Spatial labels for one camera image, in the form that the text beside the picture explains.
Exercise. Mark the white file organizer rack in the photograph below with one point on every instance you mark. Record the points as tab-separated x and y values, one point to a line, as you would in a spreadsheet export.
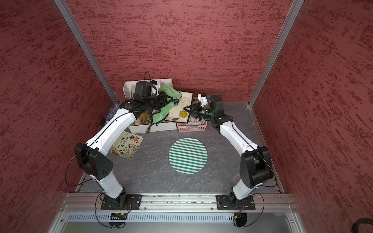
137	127

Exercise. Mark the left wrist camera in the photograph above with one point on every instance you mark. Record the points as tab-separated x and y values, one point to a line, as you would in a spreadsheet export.
153	84

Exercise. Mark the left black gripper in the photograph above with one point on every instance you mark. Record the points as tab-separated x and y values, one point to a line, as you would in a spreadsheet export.
163	96

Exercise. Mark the pink plastic basket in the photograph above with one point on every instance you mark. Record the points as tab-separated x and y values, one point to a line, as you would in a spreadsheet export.
182	127

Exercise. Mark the floral picture book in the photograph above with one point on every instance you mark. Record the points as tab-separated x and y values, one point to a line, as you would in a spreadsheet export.
126	145

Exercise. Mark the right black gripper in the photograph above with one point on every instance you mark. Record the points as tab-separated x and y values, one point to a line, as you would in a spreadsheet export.
193	112

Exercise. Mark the orange comic book in rack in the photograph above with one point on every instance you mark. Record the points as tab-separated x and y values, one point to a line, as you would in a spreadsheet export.
145	118

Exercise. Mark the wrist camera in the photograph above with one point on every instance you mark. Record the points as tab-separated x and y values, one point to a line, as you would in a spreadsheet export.
203	100
153	84

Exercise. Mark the aluminium corner post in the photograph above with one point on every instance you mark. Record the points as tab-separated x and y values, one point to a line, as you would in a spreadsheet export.
71	22
285	29

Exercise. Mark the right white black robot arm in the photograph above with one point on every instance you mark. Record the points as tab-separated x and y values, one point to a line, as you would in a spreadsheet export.
255	166

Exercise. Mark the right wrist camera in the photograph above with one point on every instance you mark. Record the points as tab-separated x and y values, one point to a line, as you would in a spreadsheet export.
203	100

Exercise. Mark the left aluminium corner post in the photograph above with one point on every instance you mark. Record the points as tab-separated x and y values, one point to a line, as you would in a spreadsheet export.
71	22

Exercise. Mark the green striped round plate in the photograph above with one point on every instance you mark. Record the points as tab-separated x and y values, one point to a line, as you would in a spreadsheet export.
188	155

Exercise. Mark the square floral plate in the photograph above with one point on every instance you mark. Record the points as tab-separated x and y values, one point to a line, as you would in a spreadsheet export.
177	113

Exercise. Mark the blue book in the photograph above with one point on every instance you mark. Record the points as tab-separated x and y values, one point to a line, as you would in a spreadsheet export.
110	114

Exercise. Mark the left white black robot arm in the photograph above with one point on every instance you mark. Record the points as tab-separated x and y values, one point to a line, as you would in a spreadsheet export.
92	155

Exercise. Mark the green microfiber cloth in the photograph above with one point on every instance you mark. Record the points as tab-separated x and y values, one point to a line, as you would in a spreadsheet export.
160	115

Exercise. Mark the right aluminium corner post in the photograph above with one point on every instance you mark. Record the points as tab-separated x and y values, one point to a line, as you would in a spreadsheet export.
285	29

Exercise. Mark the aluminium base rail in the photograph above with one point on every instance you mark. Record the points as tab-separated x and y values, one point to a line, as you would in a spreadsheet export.
180	203

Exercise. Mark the round colourful speckled plate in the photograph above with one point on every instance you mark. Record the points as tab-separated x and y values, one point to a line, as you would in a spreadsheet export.
195	122

